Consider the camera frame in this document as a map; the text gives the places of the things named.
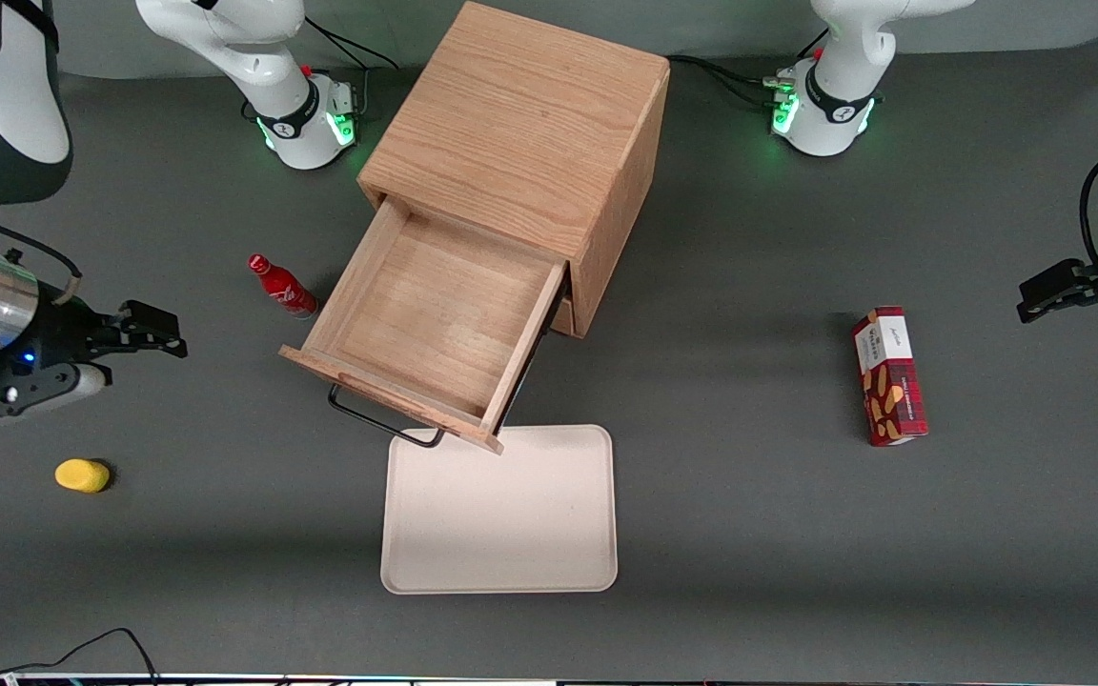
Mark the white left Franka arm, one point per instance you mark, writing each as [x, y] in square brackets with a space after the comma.
[844, 86]

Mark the beige plastic tray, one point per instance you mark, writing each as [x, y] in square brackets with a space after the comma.
[501, 514]

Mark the wooden drawer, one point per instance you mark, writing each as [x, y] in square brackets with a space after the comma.
[563, 316]
[435, 314]

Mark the red biscuit box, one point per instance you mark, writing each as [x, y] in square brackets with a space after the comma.
[890, 381]

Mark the red cola bottle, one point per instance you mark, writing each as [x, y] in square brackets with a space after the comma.
[280, 286]

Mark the yellow lemon-shaped object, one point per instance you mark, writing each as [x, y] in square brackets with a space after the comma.
[82, 475]

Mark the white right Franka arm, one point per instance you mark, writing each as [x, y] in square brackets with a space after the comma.
[225, 38]

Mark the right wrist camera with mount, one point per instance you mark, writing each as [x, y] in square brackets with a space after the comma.
[25, 400]

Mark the wooden drawer cabinet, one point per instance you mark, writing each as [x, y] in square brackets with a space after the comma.
[520, 124]

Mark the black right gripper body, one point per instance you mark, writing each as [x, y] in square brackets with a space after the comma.
[61, 331]

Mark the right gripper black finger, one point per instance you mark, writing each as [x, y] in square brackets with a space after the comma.
[151, 314]
[163, 345]

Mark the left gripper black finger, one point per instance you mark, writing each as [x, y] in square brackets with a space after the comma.
[1045, 307]
[1059, 274]

